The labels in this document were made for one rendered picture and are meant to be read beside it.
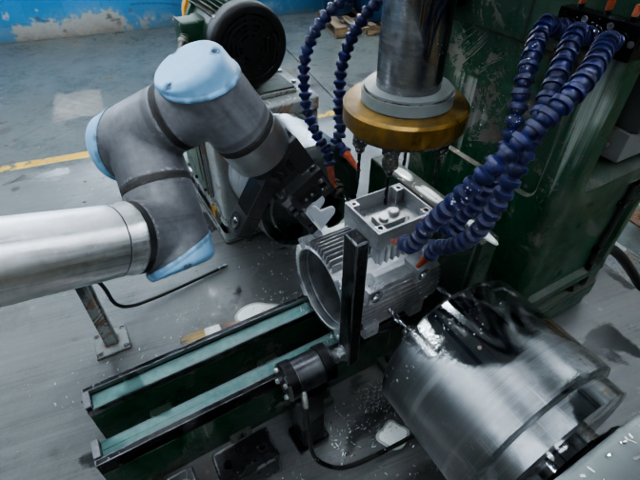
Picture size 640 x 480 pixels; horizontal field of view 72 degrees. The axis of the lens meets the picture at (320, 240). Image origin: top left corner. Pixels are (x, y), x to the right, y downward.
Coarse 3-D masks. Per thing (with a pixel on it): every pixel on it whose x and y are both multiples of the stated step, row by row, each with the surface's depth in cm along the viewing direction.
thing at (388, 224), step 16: (384, 192) 79; (400, 192) 79; (352, 208) 75; (368, 208) 79; (384, 208) 80; (400, 208) 80; (416, 208) 78; (352, 224) 76; (368, 224) 71; (384, 224) 74; (400, 224) 71; (416, 224) 73; (384, 240) 71; (384, 256) 74
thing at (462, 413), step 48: (480, 288) 58; (432, 336) 55; (480, 336) 53; (528, 336) 52; (384, 384) 61; (432, 384) 54; (480, 384) 50; (528, 384) 48; (576, 384) 48; (432, 432) 54; (480, 432) 49; (528, 432) 47; (576, 432) 50
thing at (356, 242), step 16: (352, 240) 52; (368, 240) 52; (352, 256) 54; (368, 256) 54; (352, 272) 55; (352, 288) 57; (352, 304) 59; (352, 320) 61; (352, 336) 64; (352, 352) 67
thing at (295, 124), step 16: (288, 128) 92; (304, 128) 93; (304, 144) 87; (320, 160) 88; (336, 160) 91; (240, 176) 94; (336, 176) 93; (352, 176) 96; (240, 192) 96; (336, 192) 92; (352, 192) 99; (272, 208) 89; (336, 208) 99; (272, 224) 93; (288, 224) 94; (336, 224) 103; (272, 240) 96; (288, 240) 98
